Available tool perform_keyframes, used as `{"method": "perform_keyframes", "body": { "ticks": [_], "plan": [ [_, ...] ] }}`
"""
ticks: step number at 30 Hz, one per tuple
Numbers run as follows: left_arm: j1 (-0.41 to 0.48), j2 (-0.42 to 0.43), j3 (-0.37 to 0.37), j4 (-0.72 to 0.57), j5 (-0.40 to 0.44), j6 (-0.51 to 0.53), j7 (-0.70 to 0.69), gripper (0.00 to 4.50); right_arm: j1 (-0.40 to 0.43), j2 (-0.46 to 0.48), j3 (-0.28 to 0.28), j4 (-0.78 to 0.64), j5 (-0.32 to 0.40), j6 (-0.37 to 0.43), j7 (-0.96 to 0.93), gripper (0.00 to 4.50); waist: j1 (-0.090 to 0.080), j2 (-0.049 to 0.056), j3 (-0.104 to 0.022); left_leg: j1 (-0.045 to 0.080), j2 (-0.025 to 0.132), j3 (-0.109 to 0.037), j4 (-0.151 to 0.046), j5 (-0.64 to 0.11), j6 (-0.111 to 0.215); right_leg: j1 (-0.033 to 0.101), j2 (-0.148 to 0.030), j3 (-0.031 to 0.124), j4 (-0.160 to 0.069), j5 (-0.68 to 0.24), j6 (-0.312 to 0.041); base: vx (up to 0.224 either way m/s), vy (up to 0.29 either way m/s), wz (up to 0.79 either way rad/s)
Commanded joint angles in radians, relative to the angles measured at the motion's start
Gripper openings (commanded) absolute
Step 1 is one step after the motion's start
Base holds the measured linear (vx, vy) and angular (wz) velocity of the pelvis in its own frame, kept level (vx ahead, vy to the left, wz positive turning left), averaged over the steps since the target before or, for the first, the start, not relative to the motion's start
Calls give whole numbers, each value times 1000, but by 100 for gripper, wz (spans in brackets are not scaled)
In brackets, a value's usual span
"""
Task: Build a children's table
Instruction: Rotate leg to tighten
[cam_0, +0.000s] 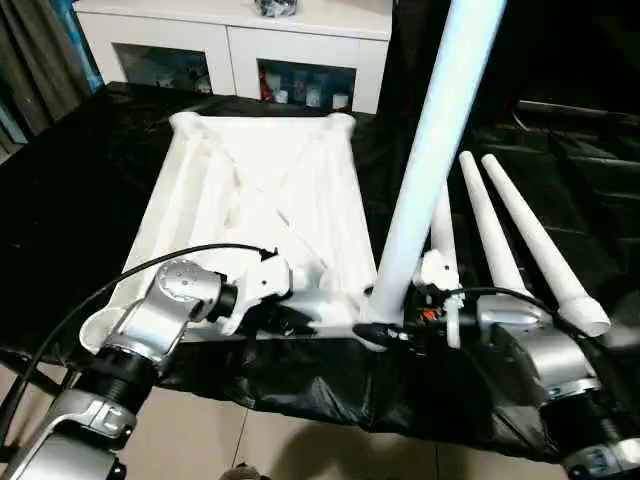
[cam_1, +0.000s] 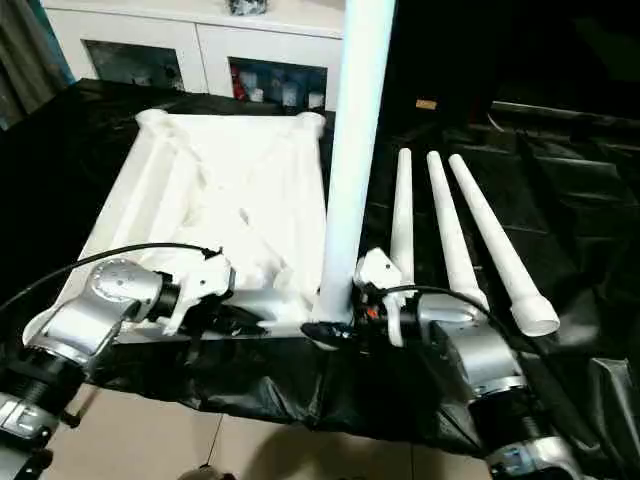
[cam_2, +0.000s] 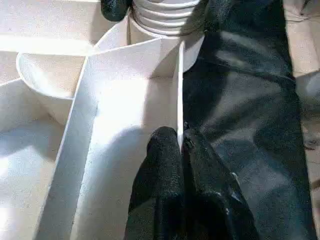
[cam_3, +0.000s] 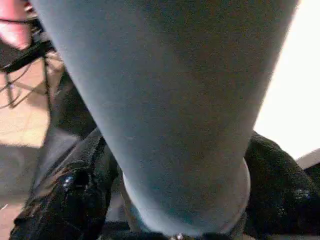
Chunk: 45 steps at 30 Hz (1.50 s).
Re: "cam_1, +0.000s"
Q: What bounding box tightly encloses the white plastic table top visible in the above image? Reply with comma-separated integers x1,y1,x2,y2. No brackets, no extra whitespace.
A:
22,110,352,352

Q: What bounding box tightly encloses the white plastic table leg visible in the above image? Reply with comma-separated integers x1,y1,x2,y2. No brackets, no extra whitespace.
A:
425,150,492,312
447,153,560,337
389,147,417,284
310,0,397,322

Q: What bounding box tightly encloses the black work mat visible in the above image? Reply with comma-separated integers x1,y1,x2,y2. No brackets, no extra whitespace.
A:
0,78,640,459

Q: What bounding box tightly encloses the white glass-door cabinet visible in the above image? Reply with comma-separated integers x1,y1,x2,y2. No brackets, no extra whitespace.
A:
42,0,347,112

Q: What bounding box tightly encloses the dark low shelf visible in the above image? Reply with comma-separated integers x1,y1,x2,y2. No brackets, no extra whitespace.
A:
490,100,640,127

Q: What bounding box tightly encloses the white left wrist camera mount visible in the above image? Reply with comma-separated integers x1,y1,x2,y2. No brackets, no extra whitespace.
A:
159,253,237,337

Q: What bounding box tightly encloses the dark metal stand frame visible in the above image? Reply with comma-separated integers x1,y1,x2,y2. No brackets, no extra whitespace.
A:
63,383,100,430

